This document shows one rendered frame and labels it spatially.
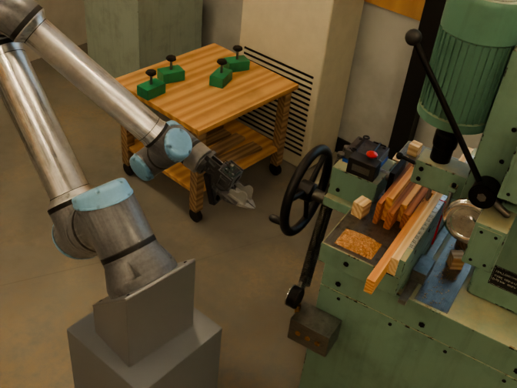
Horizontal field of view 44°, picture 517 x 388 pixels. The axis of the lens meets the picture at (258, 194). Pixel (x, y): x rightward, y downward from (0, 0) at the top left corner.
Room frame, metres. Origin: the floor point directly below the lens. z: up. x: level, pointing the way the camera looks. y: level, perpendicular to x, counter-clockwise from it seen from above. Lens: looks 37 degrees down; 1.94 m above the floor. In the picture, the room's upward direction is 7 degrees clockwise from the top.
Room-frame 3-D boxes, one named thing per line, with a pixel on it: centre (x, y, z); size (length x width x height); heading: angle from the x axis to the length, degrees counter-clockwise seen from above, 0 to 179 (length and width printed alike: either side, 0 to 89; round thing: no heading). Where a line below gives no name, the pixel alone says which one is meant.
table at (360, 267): (1.43, -0.36, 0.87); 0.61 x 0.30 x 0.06; 152
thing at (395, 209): (1.38, -0.39, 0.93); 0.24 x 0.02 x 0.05; 152
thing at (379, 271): (1.30, -0.41, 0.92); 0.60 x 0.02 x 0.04; 152
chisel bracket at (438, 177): (1.35, -0.46, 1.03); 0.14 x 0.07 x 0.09; 62
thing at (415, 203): (1.36, -0.42, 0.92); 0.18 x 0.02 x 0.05; 152
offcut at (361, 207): (1.32, -0.27, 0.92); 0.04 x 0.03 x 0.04; 142
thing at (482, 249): (1.13, -0.53, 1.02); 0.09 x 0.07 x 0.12; 152
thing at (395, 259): (1.37, -0.47, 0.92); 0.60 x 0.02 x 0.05; 152
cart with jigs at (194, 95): (2.65, 0.30, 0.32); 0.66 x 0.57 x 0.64; 142
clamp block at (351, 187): (1.47, -0.28, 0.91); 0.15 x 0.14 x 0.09; 152
